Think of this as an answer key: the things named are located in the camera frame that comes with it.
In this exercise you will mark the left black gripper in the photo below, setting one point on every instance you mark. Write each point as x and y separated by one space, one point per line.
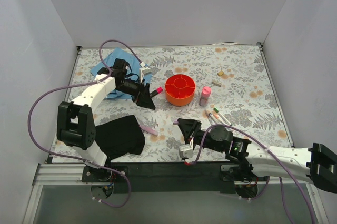
140 92

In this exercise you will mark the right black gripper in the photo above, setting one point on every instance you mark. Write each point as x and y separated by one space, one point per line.
196 131

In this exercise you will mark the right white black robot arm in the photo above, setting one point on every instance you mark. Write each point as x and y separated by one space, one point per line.
315 165

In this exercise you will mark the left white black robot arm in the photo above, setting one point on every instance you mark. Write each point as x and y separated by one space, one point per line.
75 122

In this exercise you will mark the black cloth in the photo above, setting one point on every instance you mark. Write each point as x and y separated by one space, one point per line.
119 137

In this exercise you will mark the orange round organizer container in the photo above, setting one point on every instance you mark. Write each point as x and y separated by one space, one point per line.
180 90

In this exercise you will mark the grey thin pen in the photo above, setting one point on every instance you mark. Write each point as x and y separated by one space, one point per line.
208 117

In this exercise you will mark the blue cap marker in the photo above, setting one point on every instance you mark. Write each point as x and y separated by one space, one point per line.
213 118

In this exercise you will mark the pink black highlighter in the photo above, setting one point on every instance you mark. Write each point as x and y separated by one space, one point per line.
156 92

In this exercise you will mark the orange cap marker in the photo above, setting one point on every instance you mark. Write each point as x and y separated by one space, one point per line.
218 118

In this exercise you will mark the green cap marker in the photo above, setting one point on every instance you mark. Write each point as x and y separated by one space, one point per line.
222 116

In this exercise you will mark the pink glue bottle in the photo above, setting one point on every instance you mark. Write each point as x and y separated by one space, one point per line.
205 94

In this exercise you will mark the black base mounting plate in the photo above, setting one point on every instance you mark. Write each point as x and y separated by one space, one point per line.
179 177

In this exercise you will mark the small brown eraser piece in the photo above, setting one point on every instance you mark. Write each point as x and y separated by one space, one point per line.
216 83

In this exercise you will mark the floral table mat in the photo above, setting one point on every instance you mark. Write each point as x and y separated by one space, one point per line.
246 98

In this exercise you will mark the tan eraser block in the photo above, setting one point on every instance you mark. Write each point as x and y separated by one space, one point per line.
220 73

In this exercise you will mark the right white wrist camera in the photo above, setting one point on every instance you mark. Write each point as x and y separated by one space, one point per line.
186 150

